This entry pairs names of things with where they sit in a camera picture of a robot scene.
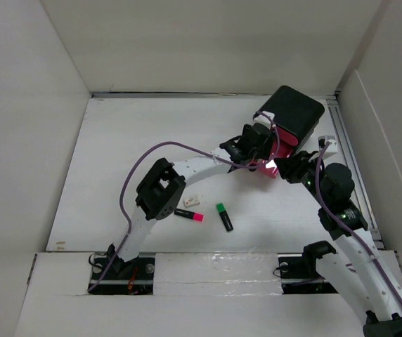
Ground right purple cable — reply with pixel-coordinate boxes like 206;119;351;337
314;147;402;337

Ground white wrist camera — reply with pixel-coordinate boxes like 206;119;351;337
318;136;339;159
252;111;275;130

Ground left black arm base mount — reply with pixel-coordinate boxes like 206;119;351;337
88;253;155;296

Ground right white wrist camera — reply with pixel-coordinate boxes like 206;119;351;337
318;136;339;159

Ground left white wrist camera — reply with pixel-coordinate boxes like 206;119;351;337
252;111;275;130

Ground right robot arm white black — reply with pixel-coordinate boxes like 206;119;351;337
275;151;402;336

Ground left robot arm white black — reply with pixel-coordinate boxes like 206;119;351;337
108;122;279;279

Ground black drawer cabinet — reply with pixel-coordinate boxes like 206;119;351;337
258;85;325;152

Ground green highlighter black body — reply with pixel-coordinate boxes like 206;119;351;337
216;203;234;232

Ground purple cable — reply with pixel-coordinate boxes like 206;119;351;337
314;147;402;337
88;110;280;292

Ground aluminium rail right side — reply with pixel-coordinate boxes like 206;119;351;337
326;98;386;250

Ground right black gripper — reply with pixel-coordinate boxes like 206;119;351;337
273;150;330;206

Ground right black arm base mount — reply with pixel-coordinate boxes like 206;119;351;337
273;241;337;295

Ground white pink correction tape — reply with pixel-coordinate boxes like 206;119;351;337
183;194;201;208

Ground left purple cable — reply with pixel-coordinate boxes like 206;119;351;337
88;110;280;292

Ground pink highlighter black body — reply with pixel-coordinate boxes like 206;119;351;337
174;209;204;223

